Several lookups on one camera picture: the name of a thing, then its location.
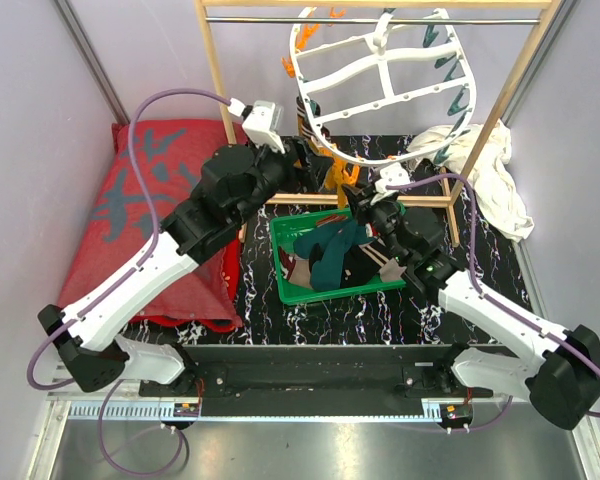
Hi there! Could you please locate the black marbled mat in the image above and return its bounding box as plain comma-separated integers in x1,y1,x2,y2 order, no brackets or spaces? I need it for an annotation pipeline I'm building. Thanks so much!
144,134,536,347

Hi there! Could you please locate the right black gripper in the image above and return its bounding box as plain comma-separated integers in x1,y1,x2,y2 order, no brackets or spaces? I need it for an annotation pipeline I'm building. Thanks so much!
343,180,409,266

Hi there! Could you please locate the purple cable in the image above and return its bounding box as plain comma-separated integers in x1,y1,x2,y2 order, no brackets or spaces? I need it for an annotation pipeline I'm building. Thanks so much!
387,172,600,434
25,88,241,475

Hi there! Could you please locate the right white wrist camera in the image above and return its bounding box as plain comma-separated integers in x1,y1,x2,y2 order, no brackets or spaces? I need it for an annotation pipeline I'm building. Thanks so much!
371,162,412,205

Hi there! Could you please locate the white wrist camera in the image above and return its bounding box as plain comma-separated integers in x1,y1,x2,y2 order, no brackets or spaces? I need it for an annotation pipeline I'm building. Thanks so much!
371,162,412,205
228,98,284,153

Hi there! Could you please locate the mustard striped sock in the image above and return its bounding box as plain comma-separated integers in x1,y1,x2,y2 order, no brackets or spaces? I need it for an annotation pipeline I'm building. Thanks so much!
302,100,322,149
296,96,313,140

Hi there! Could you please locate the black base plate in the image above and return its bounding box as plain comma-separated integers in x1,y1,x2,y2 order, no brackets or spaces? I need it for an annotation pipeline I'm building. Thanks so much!
139,344,495,422

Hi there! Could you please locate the dark teal sock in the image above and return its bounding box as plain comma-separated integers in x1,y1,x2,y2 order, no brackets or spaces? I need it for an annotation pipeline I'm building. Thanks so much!
287,219,369,292

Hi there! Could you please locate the wooden clothes rack frame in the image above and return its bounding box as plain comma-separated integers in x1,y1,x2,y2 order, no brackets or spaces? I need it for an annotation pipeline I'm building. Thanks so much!
193,0,566,246

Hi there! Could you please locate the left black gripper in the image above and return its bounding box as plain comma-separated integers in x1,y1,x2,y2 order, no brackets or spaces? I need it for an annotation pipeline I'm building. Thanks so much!
234,136,335,227

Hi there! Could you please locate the white oval clip hanger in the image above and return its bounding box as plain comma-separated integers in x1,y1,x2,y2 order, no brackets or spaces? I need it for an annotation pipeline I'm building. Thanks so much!
284,7,477,166

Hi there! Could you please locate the white crumpled cloth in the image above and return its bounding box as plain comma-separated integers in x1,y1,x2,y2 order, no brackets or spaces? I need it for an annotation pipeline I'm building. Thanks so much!
426,122,534,242

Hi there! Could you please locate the aluminium rail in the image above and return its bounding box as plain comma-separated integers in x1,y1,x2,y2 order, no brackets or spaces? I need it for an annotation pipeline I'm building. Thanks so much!
49,364,594,424

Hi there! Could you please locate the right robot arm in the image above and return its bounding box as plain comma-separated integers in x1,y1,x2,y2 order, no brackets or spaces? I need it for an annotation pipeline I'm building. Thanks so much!
344,186,600,430

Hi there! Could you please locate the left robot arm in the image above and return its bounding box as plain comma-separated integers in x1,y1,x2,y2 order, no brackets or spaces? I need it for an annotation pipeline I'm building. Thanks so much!
38,137,330,396

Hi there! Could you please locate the black striped sock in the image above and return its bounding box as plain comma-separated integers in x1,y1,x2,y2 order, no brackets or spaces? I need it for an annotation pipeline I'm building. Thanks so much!
340,240,394,288

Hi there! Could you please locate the green plastic basket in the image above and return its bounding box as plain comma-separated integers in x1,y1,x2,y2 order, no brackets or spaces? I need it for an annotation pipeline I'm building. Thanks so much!
269,208,406,305

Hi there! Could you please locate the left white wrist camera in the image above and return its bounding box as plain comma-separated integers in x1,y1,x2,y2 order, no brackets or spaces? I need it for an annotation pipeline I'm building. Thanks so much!
228,98,284,153

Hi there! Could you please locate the brown orange striped sock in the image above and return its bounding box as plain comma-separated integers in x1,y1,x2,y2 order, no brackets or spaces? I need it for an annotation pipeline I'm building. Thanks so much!
315,214,355,231

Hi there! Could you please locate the metal hanging rod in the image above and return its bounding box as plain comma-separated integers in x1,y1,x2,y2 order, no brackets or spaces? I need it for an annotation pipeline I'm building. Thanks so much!
206,17,540,26

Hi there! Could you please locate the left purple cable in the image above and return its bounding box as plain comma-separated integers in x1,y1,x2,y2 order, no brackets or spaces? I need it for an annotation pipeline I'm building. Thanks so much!
25,88,241,475

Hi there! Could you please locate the grey black sock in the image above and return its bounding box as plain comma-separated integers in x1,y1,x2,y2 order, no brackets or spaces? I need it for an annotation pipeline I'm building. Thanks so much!
378,259,406,283

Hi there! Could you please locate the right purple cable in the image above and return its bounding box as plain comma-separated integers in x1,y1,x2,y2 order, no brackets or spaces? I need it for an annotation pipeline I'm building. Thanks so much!
387,172,600,434

